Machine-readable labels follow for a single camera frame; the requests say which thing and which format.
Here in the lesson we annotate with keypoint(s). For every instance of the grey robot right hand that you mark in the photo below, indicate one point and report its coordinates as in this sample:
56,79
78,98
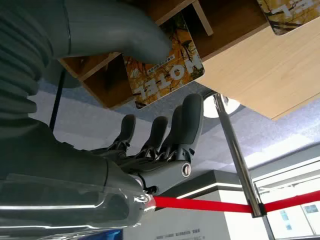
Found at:
75,185

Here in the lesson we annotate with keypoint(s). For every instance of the wooden card holder box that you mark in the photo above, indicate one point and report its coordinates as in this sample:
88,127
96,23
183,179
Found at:
263,69

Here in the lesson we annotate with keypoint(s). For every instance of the ribbed grey right arm sleeve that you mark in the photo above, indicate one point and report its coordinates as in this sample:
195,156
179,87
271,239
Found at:
20,66

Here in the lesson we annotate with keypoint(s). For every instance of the red barrier belt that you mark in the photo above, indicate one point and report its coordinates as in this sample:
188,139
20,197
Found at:
207,204

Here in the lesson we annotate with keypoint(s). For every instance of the white counter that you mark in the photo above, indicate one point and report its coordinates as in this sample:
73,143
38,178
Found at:
212,215

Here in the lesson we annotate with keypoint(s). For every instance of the round white stanchion base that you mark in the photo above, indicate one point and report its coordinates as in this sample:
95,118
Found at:
209,109

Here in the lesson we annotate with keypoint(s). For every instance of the chrome stanchion pole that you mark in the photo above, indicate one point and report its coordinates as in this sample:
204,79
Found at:
237,155

